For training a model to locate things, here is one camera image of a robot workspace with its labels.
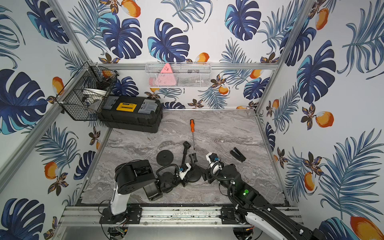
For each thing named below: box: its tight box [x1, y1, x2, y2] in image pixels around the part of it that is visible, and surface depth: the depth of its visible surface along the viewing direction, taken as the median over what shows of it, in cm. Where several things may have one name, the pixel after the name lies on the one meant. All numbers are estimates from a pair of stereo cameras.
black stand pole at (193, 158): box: [188, 153, 198, 168], surface depth 75 cm
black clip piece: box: [230, 147, 247, 163], surface depth 96 cm
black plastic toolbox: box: [97, 95, 164, 133], surface depth 100 cm
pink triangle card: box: [157, 63, 177, 86], surface depth 92 cm
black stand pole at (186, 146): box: [181, 141, 191, 166], surface depth 99 cm
